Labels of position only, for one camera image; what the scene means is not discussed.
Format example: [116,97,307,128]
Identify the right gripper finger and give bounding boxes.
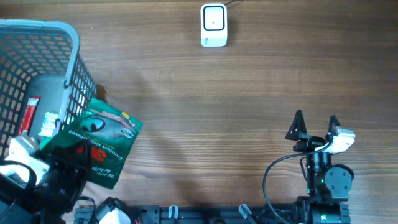
[328,115,341,136]
[285,110,308,140]

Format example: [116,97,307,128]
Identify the mint tissue pack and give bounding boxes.
[38,112,58,137]

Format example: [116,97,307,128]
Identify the green 3M gloves packet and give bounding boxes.
[40,98,142,189]

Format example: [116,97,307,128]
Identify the long red sachet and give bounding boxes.
[18,96,40,136]

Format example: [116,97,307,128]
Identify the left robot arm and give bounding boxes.
[1,145,93,223]

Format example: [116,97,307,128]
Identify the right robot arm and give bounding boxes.
[285,110,356,224]

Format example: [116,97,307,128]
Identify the grey plastic mesh basket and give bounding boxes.
[1,19,97,158]

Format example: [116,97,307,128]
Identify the black right camera cable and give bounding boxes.
[262,141,333,224]

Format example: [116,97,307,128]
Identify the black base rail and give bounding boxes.
[73,203,351,224]

